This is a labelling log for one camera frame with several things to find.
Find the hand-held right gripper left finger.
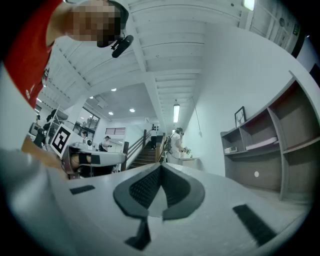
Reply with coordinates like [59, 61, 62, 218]
[112, 162, 163, 218]

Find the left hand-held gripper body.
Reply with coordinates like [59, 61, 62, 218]
[49, 124, 128, 181]

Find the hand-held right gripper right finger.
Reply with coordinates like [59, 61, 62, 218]
[160, 161, 206, 221]

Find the person's left forearm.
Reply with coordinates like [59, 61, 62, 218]
[21, 136, 69, 180]

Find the dark wooden staircase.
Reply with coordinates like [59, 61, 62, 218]
[121, 129, 167, 172]

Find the large dark framed window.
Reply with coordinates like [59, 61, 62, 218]
[73, 106, 101, 141]

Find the black framed deer picture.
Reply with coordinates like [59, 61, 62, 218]
[234, 105, 247, 129]

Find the grey wooden shelf unit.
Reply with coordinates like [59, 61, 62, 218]
[219, 70, 320, 201]

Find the person's red shirt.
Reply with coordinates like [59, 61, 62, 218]
[3, 0, 63, 110]

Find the person's head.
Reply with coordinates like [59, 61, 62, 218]
[47, 0, 130, 49]

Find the white pedestal table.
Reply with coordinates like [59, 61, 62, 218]
[178, 156, 204, 171]

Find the hanging wall cable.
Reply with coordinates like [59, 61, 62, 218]
[191, 96, 203, 138]

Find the black head-worn camera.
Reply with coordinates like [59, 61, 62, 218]
[110, 34, 135, 59]

